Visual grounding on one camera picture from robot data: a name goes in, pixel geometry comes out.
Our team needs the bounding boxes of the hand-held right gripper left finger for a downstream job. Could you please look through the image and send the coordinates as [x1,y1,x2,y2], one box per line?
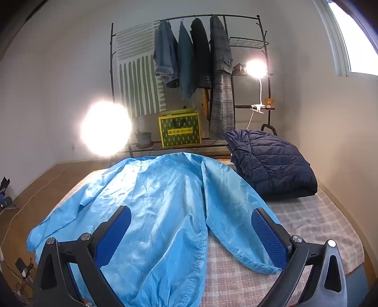
[33,206,132,307]

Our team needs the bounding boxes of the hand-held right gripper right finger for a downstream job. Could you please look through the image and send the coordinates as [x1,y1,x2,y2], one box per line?
[251,207,347,307]

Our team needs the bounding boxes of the light blue coat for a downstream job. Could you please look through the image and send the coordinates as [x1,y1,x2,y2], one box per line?
[26,153,288,307]

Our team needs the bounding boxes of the black metal clothes rack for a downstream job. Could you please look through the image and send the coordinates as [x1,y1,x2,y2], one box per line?
[110,13,276,158]

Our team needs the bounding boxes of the plaid blanket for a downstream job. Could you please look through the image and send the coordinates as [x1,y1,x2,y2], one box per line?
[35,159,364,307]

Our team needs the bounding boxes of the navy quilted jacket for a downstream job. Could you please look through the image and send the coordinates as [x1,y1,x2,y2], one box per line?
[221,129,318,203]

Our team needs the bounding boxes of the small potted plant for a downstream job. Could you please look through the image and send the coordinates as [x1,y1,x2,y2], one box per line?
[135,130,152,149]

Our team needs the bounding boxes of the yellow patterned box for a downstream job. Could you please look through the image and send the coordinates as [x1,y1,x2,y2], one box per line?
[158,108,203,147]

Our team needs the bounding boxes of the black and blue device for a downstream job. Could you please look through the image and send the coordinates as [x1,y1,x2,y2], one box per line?
[0,176,14,210]

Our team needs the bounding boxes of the mustard yellow cloth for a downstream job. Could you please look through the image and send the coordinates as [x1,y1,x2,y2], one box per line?
[201,89,211,114]

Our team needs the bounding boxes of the white clip lamp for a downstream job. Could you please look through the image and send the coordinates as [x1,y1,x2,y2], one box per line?
[245,59,269,114]

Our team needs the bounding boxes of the teal shirt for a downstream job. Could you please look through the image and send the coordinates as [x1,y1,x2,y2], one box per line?
[177,21,197,101]

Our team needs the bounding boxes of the black coat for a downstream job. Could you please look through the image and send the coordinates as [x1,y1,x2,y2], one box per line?
[190,18,212,89]

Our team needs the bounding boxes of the window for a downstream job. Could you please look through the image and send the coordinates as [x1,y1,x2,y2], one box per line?
[313,0,378,78]

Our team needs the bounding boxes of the white floor cable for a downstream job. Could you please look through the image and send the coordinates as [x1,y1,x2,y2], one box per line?
[0,165,71,246]

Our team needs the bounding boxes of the ring light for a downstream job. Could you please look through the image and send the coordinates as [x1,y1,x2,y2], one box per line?
[80,100,132,157]

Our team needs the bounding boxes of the green striped wall cloth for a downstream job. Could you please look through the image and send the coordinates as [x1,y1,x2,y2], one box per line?
[114,20,169,119]

